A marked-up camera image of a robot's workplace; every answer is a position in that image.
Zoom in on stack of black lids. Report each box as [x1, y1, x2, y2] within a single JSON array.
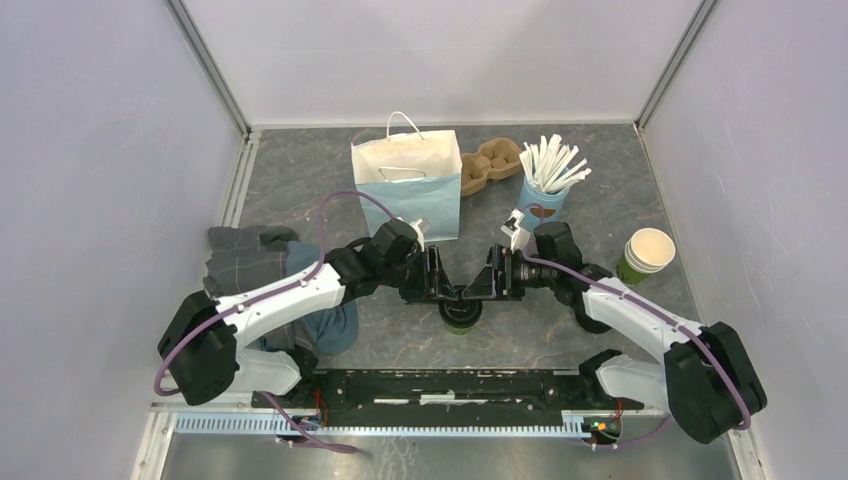
[[575, 312, 611, 334]]

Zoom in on grey checked cloth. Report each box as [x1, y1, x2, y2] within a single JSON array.
[[203, 225, 313, 352]]

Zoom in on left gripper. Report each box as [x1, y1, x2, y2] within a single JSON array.
[[380, 246, 458, 306]]

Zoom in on brown cardboard cup carrier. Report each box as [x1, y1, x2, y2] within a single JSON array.
[[460, 137, 523, 197]]

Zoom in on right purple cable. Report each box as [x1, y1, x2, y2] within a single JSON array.
[[519, 203, 753, 452]]

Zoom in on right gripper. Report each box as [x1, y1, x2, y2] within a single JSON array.
[[462, 243, 557, 301]]

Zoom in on blue straw holder cup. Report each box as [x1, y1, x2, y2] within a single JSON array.
[[516, 178, 569, 231]]

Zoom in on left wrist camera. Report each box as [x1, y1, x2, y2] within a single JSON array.
[[398, 217, 430, 251]]

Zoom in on white wrapped straws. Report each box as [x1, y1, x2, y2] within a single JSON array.
[[519, 134, 592, 195]]

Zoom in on stack of green paper cups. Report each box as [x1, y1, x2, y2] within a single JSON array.
[[615, 228, 676, 285]]

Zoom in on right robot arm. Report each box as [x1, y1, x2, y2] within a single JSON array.
[[460, 219, 767, 444]]

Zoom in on purple cable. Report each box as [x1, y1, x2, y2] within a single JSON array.
[[153, 190, 399, 455], [519, 203, 753, 452]]

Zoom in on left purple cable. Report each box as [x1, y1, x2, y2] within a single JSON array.
[[153, 190, 399, 455]]

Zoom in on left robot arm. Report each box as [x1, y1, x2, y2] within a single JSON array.
[[154, 218, 462, 408]]

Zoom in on blue cloth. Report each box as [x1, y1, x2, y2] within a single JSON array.
[[258, 233, 359, 356]]

